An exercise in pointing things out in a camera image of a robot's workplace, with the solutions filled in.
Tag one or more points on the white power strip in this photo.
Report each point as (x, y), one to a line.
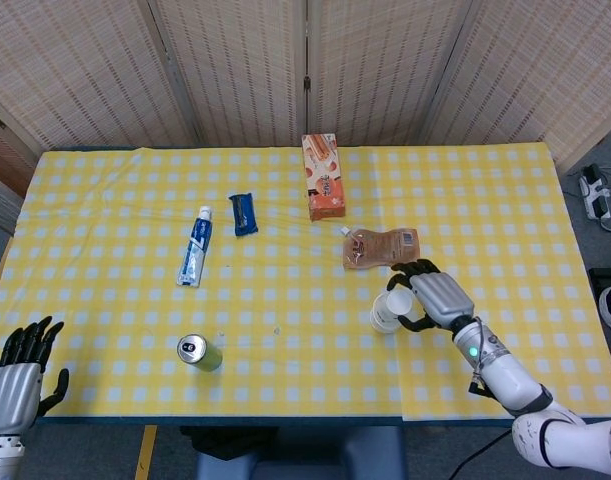
(595, 192)

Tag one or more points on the blue white toothpaste tube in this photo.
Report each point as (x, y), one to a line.
(196, 247)

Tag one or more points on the brown spouted drink pouch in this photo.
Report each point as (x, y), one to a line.
(377, 247)

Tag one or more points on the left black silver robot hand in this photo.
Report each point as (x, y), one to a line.
(10, 395)

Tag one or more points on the brown wooden side panel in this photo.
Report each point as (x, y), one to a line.
(5, 155)

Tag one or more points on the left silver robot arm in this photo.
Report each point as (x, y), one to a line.
(1, 459)

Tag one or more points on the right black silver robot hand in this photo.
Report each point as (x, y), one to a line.
(442, 297)

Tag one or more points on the yellow white checked tablecloth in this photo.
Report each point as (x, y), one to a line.
(285, 300)

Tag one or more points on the green drink can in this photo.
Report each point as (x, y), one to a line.
(200, 352)

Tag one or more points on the orange snack box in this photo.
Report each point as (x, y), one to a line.
(324, 180)

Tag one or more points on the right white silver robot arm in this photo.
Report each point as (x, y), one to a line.
(515, 380)

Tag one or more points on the dark blue snack wrapper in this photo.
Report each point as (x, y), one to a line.
(243, 214)

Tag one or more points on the woven folding screen panel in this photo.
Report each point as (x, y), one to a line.
(80, 70)
(540, 75)
(235, 70)
(380, 65)

